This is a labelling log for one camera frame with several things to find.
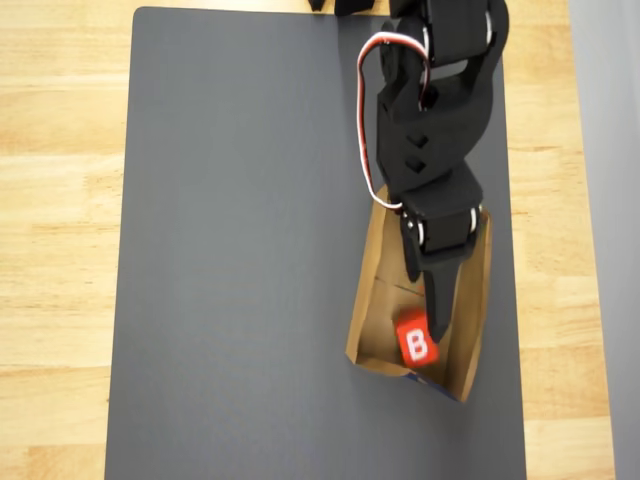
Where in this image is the red cube with white B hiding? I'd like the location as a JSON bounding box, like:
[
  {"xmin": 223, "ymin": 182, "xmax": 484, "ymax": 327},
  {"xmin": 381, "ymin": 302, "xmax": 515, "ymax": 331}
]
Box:
[{"xmin": 395, "ymin": 309, "xmax": 441, "ymax": 369}]

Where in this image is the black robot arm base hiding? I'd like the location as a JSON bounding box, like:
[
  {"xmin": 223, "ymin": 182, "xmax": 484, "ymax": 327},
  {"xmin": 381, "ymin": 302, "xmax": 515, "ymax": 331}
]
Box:
[{"xmin": 306, "ymin": 0, "xmax": 377, "ymax": 17}]

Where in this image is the brown paper box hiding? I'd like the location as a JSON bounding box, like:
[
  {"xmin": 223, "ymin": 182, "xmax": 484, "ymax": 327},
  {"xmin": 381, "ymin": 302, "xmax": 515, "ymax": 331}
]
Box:
[{"xmin": 344, "ymin": 183, "xmax": 493, "ymax": 403}]

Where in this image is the dark grey rectangular mat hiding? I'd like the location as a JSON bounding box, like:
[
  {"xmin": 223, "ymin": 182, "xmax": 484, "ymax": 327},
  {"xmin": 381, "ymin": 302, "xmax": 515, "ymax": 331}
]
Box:
[{"xmin": 103, "ymin": 5, "xmax": 527, "ymax": 480}]

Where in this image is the white red black servo cable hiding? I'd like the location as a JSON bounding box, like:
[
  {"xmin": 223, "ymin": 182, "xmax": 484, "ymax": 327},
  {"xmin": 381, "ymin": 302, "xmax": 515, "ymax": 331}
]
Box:
[{"xmin": 356, "ymin": 31, "xmax": 434, "ymax": 211}]

